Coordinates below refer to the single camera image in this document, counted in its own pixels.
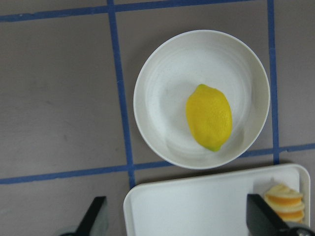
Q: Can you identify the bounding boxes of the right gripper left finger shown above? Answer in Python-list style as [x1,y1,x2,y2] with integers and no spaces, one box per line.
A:
[61,196,108,236]

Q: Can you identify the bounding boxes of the yellow lemon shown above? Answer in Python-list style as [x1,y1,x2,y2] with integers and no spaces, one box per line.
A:
[186,84,232,152]

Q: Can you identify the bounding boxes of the white rectangular tray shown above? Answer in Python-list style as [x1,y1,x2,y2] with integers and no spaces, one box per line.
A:
[123,164,311,236]

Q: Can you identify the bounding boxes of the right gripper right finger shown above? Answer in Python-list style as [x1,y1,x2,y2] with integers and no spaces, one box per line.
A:
[246,194,315,236]

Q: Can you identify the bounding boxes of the white shallow plate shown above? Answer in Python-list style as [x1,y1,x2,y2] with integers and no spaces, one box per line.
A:
[133,29,270,170]

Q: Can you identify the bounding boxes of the sliced orange pieces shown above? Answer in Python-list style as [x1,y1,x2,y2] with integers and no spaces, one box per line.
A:
[264,184,305,223]

